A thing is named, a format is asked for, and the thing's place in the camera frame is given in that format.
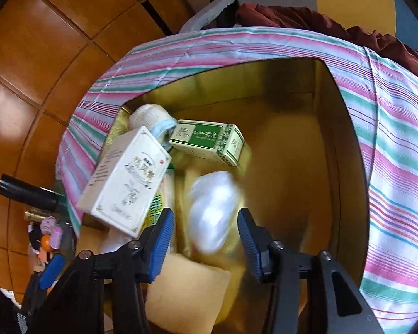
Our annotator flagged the white plastic ball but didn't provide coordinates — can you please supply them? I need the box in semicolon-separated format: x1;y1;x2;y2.
187;171;240;255

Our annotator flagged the yellow sponge block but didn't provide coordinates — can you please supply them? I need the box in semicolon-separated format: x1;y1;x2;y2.
145;252;231;333

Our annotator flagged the white tall carton box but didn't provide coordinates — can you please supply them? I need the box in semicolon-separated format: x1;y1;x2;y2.
76;126;171;237

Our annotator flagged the green tea box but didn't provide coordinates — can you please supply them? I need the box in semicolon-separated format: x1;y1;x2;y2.
169;119;244;167

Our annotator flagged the orange tangerine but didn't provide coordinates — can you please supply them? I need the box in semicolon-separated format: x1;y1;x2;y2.
40;234;53;252

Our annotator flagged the pink cloth bundle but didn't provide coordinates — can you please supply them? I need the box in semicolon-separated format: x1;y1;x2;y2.
40;216;63;250

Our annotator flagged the gold metal tin box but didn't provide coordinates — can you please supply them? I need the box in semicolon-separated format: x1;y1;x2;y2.
103;58;376;333

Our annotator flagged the striped bed sheet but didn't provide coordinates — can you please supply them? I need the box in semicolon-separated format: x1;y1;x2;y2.
55;26;418;333

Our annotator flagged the dark red cloth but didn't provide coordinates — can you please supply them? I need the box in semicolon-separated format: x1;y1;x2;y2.
235;3;418;76

